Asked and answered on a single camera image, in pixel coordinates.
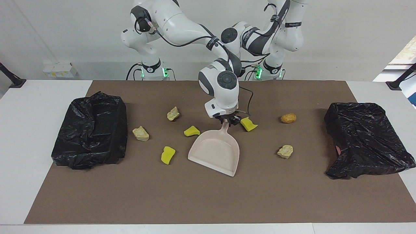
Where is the black camera stand foot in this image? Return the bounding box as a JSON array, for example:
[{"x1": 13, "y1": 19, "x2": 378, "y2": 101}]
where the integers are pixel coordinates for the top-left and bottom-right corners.
[
  {"x1": 0, "y1": 62, "x2": 26, "y2": 88},
  {"x1": 386, "y1": 63, "x2": 416, "y2": 91}
]

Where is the black left base cable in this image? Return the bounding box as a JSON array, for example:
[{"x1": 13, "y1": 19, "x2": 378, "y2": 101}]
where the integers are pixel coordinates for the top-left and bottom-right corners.
[{"x1": 242, "y1": 63, "x2": 260, "y2": 81}]

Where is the black right base cable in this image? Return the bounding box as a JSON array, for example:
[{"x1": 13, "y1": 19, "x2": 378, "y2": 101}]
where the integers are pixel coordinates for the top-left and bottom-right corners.
[{"x1": 126, "y1": 63, "x2": 143, "y2": 81}]

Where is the pale toy pastry piece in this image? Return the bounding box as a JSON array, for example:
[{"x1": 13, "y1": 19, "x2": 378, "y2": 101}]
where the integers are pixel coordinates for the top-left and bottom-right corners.
[
  {"x1": 167, "y1": 106, "x2": 180, "y2": 121},
  {"x1": 277, "y1": 145, "x2": 294, "y2": 159},
  {"x1": 132, "y1": 126, "x2": 150, "y2": 142}
]

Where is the black base cable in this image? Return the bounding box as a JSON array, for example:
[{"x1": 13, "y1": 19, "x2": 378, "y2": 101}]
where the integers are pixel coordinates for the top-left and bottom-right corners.
[
  {"x1": 242, "y1": 63, "x2": 260, "y2": 81},
  {"x1": 126, "y1": 63, "x2": 143, "y2": 81}
]

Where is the brown paper table mat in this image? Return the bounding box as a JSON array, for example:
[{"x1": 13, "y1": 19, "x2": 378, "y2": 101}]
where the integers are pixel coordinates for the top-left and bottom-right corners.
[{"x1": 24, "y1": 80, "x2": 416, "y2": 225}]

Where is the beige plastic dustpan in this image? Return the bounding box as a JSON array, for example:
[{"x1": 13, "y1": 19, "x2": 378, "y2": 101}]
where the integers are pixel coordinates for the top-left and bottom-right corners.
[{"x1": 188, "y1": 119, "x2": 240, "y2": 177}]

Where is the notched yellow sponge piece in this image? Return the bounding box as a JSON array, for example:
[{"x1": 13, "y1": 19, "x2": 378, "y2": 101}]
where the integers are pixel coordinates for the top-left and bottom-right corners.
[{"x1": 240, "y1": 117, "x2": 258, "y2": 132}]

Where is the white wall outlet box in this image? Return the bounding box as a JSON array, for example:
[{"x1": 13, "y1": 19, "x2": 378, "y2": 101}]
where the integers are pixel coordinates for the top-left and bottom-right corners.
[{"x1": 43, "y1": 62, "x2": 78, "y2": 78}]

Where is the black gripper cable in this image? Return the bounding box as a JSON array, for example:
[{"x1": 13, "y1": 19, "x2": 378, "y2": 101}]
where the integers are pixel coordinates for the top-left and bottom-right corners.
[
  {"x1": 240, "y1": 2, "x2": 291, "y2": 70},
  {"x1": 143, "y1": 18, "x2": 254, "y2": 116}
]

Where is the black-bagged trash bin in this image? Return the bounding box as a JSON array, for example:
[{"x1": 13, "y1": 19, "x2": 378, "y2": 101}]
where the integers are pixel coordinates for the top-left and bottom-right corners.
[{"x1": 51, "y1": 91, "x2": 128, "y2": 170}]

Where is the curved yellow sponge wedge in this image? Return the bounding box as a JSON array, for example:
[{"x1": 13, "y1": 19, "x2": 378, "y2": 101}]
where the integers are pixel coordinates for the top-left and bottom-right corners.
[{"x1": 184, "y1": 125, "x2": 201, "y2": 137}]

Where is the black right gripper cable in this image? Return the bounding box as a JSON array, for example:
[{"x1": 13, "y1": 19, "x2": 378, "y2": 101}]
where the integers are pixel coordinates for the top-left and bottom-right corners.
[{"x1": 143, "y1": 18, "x2": 254, "y2": 116}]

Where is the oblong yellow sponge piece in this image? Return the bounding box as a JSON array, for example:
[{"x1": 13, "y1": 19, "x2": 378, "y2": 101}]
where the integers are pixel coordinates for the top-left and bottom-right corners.
[{"x1": 161, "y1": 146, "x2": 176, "y2": 165}]

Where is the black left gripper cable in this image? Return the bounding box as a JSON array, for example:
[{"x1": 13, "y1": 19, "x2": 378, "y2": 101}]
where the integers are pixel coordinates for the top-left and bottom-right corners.
[{"x1": 240, "y1": 2, "x2": 291, "y2": 70}]

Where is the black-bagged bin with pink patch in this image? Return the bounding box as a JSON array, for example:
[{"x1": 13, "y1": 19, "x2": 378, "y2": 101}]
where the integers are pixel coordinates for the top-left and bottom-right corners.
[{"x1": 324, "y1": 102, "x2": 416, "y2": 180}]

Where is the bright window with white sill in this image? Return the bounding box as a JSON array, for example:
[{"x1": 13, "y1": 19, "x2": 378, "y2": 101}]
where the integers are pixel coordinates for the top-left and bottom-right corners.
[{"x1": 373, "y1": 34, "x2": 416, "y2": 82}]

